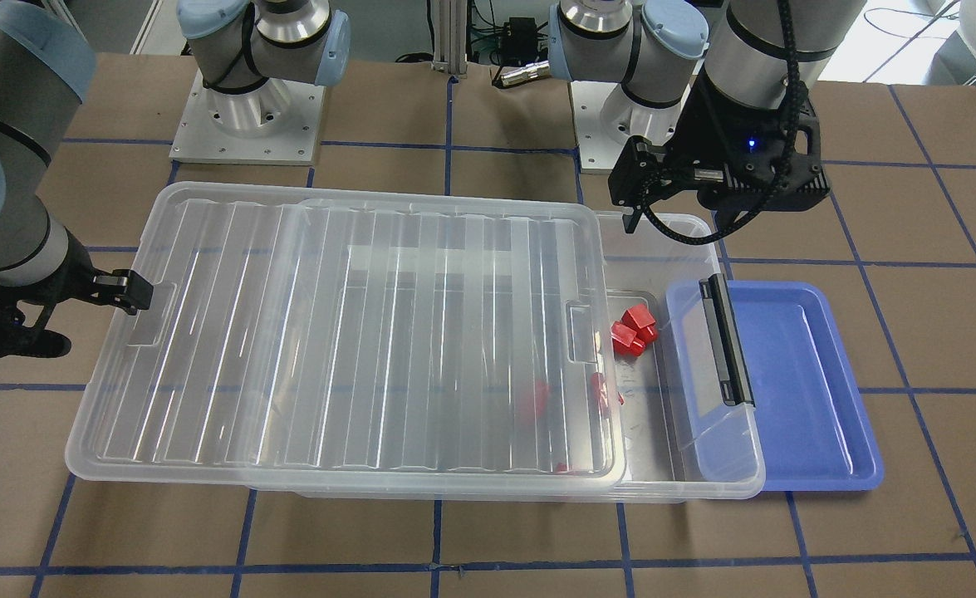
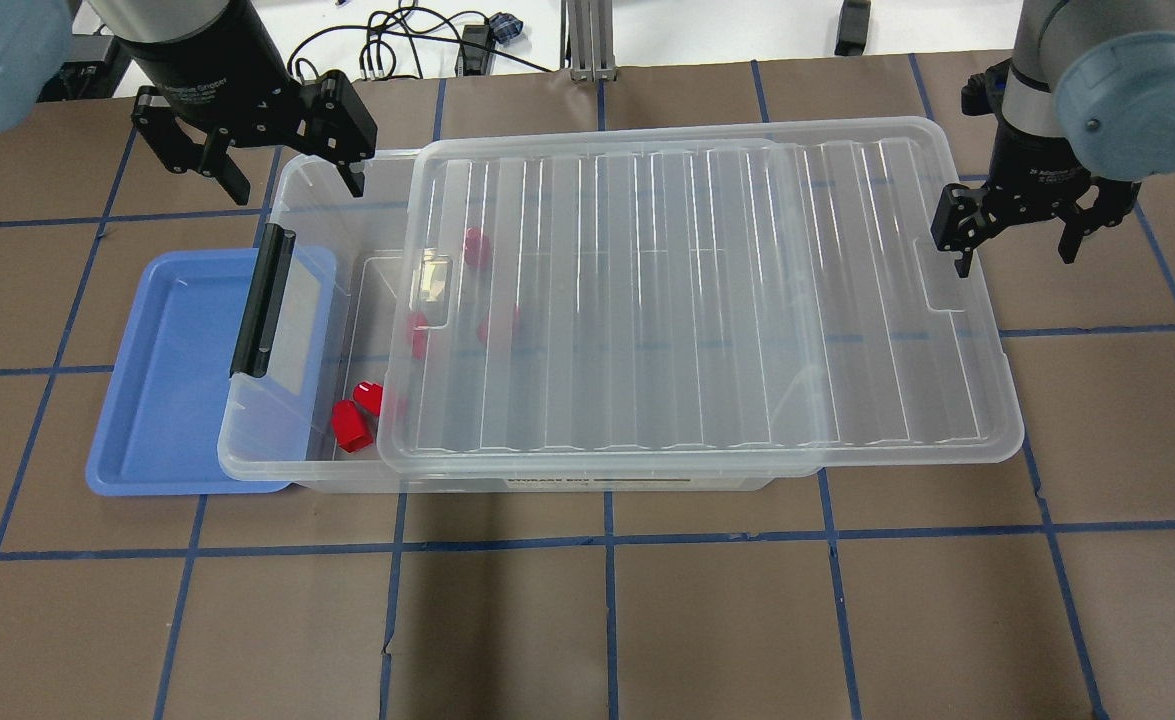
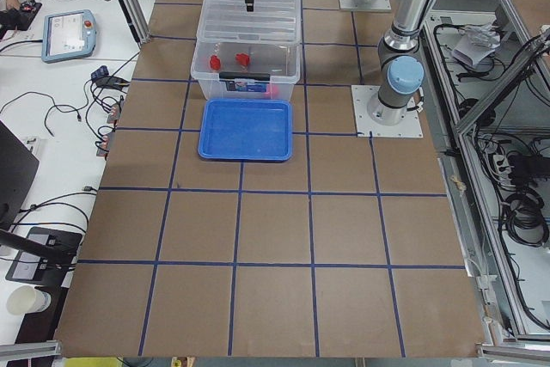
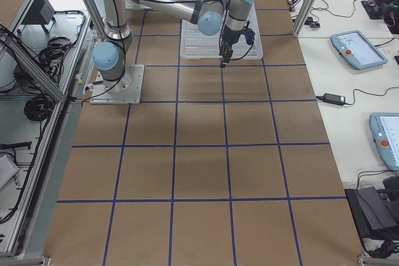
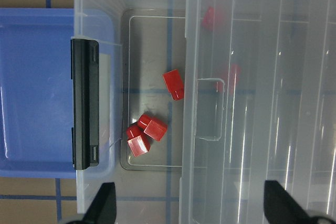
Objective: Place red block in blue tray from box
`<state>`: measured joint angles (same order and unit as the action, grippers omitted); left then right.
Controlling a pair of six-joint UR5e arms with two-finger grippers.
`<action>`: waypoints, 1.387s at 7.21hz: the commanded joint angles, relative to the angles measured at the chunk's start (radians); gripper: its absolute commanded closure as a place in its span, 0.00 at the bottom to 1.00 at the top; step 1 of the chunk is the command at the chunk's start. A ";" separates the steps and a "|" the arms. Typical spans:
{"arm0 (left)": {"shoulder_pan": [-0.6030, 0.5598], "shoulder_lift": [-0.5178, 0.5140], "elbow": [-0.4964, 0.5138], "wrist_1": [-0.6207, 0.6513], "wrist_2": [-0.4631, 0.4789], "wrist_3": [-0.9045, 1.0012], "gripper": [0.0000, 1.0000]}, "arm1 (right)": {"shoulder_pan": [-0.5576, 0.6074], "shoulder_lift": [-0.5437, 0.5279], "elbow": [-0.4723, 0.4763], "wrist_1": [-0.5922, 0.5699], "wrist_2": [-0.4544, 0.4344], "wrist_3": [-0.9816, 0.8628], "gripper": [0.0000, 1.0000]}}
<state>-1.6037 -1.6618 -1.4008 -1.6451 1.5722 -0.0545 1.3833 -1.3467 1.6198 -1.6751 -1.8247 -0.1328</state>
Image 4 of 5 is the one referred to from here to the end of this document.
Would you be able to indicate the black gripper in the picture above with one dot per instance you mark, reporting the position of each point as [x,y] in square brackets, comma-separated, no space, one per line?
[230,38]

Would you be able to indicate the black power adapter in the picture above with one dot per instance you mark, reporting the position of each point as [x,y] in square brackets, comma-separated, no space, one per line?
[334,99]

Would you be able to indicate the teach pendant upper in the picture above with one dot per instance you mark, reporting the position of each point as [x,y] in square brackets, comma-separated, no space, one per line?
[357,50]

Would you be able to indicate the teach pendant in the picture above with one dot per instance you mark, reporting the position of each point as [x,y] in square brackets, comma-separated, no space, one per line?
[357,50]
[384,127]

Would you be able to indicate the teach pendant lower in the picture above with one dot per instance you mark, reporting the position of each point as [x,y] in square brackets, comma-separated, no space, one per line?
[384,127]

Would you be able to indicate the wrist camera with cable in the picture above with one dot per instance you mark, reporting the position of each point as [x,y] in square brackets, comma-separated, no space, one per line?
[249,34]

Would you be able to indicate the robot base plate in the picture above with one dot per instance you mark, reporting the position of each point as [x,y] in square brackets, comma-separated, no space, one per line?
[127,91]

